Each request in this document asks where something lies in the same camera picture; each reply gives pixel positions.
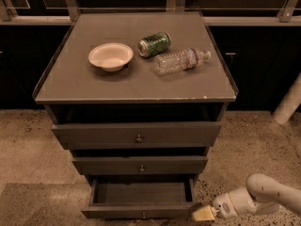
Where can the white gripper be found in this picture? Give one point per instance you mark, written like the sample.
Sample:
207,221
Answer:
222,206

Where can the grey bottom drawer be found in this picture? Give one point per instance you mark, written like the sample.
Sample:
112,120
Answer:
142,197

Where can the grey drawer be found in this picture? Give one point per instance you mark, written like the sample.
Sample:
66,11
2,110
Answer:
134,135
142,197
142,165

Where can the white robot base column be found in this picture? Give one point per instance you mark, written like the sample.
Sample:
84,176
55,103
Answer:
290,102

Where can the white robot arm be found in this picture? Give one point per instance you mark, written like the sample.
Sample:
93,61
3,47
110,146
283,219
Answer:
262,195

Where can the grey drawer cabinet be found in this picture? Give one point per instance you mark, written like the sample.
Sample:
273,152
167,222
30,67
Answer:
74,91

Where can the grey middle drawer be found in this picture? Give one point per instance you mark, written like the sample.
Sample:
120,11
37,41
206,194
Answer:
142,165

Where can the grey top drawer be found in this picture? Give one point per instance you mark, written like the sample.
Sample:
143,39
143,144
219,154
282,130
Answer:
134,135

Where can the clear plastic water bottle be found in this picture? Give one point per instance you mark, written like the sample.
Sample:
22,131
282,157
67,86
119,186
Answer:
184,60

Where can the green soda can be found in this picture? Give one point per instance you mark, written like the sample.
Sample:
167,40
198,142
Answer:
154,44

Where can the white paper bowl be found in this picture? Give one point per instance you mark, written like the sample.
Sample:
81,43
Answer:
110,57

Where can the metal window rail frame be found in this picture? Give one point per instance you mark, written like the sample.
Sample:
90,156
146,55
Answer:
214,12

